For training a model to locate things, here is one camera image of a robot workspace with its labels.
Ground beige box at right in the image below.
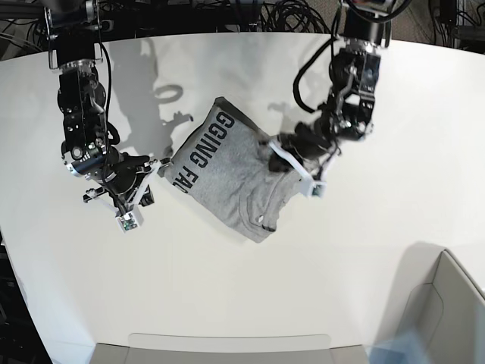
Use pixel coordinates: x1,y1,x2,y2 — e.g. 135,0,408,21
396,250,484,363

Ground beige box at front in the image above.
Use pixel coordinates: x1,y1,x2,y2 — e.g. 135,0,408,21
90,333,369,363

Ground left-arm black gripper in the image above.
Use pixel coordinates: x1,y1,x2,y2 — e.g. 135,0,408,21
268,121,333,173

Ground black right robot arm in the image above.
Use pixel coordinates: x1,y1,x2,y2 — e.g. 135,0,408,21
43,1,149,203

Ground grey T-shirt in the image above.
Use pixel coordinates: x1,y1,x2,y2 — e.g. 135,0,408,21
164,97,300,243

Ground blue translucent bag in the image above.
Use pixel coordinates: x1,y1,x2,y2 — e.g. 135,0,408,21
368,329,430,364

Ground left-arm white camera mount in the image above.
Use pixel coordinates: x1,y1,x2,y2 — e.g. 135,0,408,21
269,139,338,198

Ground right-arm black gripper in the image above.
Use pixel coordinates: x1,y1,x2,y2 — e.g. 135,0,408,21
99,151,150,197

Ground beige box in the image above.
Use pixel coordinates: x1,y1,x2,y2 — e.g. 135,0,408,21
396,250,484,363
90,333,369,363

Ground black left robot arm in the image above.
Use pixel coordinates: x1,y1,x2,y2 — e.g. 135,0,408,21
277,1,394,179

